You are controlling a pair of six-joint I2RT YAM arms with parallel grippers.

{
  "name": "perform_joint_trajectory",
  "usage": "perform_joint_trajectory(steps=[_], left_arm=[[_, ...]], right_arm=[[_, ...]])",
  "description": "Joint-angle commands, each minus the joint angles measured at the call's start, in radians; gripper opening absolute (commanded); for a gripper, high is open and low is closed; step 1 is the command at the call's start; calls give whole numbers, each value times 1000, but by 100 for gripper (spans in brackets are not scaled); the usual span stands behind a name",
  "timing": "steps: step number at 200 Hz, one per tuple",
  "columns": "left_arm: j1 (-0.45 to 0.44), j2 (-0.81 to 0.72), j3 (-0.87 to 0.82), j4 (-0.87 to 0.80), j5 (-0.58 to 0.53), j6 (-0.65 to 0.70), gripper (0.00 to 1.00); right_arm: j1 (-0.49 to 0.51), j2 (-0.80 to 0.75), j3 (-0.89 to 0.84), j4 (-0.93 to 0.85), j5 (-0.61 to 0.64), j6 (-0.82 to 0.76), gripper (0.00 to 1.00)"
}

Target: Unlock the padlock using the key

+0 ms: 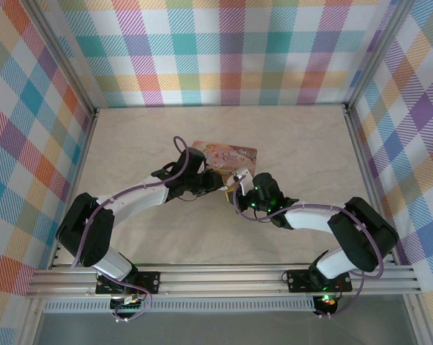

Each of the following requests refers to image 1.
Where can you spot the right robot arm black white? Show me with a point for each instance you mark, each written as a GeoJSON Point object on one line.
{"type": "Point", "coordinates": [309, 219]}

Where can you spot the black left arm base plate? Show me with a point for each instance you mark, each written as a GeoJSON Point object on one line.
{"type": "Point", "coordinates": [149, 282]}

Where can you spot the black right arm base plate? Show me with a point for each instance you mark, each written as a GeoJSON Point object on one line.
{"type": "Point", "coordinates": [298, 280]}

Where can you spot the aluminium right side rail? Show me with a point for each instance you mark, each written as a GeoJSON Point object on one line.
{"type": "Point", "coordinates": [358, 143]}

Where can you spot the aluminium left frame post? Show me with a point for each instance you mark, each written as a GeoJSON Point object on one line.
{"type": "Point", "coordinates": [65, 50]}

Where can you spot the aluminium left side rail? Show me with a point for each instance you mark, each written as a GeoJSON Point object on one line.
{"type": "Point", "coordinates": [83, 158]}

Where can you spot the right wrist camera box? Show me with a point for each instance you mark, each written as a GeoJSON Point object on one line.
{"type": "Point", "coordinates": [243, 177]}

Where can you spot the aluminium right frame post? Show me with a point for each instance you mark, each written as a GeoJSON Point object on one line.
{"type": "Point", "coordinates": [377, 50]}

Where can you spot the aluminium frame post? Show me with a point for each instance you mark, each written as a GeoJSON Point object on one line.
{"type": "Point", "coordinates": [377, 50]}
{"type": "Point", "coordinates": [65, 50]}

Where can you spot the pink printed tin box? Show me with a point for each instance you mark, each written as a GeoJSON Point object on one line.
{"type": "Point", "coordinates": [234, 154]}

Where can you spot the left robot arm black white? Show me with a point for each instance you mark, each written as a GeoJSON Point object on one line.
{"type": "Point", "coordinates": [130, 199]}

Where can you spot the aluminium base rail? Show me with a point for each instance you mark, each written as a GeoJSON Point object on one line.
{"type": "Point", "coordinates": [219, 282]}

